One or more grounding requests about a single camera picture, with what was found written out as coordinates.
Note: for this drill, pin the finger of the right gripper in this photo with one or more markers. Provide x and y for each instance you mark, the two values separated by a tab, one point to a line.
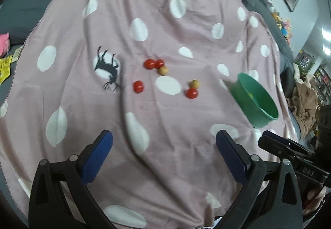
283	147

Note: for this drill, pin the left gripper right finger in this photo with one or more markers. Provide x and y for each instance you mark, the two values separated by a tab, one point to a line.
270	195

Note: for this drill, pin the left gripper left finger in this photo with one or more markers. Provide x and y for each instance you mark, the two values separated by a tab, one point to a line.
48	207

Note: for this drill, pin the red cherry tomato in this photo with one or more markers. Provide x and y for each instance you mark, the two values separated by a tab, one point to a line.
159	64
138	86
150	64
192	93

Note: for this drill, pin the person's right hand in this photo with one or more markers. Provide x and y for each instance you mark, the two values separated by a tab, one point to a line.
314	198

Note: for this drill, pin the teal green bowl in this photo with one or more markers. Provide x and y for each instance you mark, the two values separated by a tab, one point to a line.
254	100

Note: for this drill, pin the brown plush blanket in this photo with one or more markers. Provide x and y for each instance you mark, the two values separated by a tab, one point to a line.
303	102

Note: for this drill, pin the colourful plush toys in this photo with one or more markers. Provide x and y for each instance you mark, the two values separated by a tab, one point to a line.
284	26

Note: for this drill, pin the yellow paper package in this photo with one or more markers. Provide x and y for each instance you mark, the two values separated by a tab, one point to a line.
6	64

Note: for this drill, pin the pink polka dot blanket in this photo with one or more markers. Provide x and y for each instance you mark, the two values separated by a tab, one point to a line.
144	89

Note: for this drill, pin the pink toy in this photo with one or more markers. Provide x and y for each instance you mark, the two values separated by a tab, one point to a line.
4	44

